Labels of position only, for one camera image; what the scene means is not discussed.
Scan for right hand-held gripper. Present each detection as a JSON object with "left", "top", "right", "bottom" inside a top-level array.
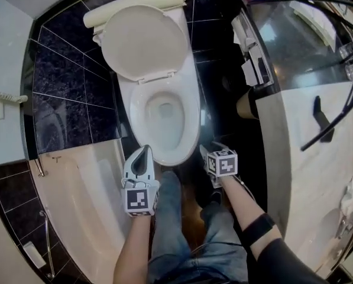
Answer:
[{"left": 199, "top": 141, "right": 239, "bottom": 189}]

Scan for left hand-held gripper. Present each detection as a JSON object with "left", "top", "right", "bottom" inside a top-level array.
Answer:
[{"left": 120, "top": 144, "right": 160, "bottom": 218}]

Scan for white toilet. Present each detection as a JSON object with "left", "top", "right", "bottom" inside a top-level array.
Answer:
[
  {"left": 128, "top": 76, "right": 202, "bottom": 167},
  {"left": 92, "top": 3, "right": 202, "bottom": 167}
]

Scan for person's right forearm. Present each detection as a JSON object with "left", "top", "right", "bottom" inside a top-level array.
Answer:
[{"left": 220, "top": 175, "right": 283, "bottom": 260}]

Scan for person's left forearm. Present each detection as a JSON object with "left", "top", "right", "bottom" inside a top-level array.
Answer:
[{"left": 113, "top": 214, "right": 153, "bottom": 284}]

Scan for chrome toilet paper holder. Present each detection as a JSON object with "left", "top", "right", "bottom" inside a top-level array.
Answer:
[{"left": 231, "top": 9, "right": 274, "bottom": 88}]

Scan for white toilet lid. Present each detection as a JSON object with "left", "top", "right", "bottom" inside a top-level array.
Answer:
[{"left": 101, "top": 4, "right": 188, "bottom": 85}]

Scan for person's black shoe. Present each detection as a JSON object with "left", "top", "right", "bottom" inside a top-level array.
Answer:
[{"left": 210, "top": 188, "right": 224, "bottom": 205}]

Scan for beige waste bin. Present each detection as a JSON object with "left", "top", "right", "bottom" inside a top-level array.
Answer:
[{"left": 237, "top": 87, "right": 260, "bottom": 120}]

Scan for person's left leg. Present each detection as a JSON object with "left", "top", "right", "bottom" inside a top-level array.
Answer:
[{"left": 148, "top": 170, "right": 195, "bottom": 284}]

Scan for person's leg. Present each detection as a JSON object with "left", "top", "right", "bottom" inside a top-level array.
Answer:
[
  {"left": 148, "top": 170, "right": 195, "bottom": 284},
  {"left": 190, "top": 201, "right": 250, "bottom": 284}
]

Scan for white bathtub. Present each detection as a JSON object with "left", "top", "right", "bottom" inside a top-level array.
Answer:
[{"left": 28, "top": 137, "right": 153, "bottom": 284}]

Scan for person's right leg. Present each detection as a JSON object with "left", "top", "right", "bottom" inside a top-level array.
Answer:
[{"left": 190, "top": 201, "right": 250, "bottom": 284}]

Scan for marble vanity counter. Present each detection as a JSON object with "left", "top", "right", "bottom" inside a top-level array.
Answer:
[{"left": 232, "top": 0, "right": 353, "bottom": 280}]

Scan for black tripod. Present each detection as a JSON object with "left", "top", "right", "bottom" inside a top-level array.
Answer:
[{"left": 282, "top": 0, "right": 353, "bottom": 152}]

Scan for chrome tub faucet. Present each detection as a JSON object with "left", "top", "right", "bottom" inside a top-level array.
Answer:
[{"left": 34, "top": 155, "right": 48, "bottom": 178}]

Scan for chrome grab bar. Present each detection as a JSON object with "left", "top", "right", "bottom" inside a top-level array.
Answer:
[{"left": 39, "top": 210, "right": 56, "bottom": 279}]

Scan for person's right black sleeve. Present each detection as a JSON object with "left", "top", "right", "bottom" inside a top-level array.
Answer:
[{"left": 257, "top": 237, "right": 328, "bottom": 284}]

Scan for white soap dish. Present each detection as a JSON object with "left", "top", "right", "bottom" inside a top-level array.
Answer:
[{"left": 22, "top": 241, "right": 47, "bottom": 269}]

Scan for white sink basin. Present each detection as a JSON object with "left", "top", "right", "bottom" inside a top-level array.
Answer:
[{"left": 318, "top": 207, "right": 347, "bottom": 242}]

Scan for white washcloth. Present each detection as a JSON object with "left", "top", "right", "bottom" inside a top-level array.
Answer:
[{"left": 340, "top": 173, "right": 353, "bottom": 215}]

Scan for chrome sink faucet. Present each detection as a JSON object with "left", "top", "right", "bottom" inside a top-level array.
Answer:
[{"left": 335, "top": 217, "right": 353, "bottom": 240}]

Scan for white tissue box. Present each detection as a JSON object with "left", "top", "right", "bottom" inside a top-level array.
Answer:
[{"left": 293, "top": 0, "right": 338, "bottom": 51}]

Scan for coiled telephone cord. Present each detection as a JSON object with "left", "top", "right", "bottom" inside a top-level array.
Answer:
[{"left": 0, "top": 89, "right": 29, "bottom": 105}]

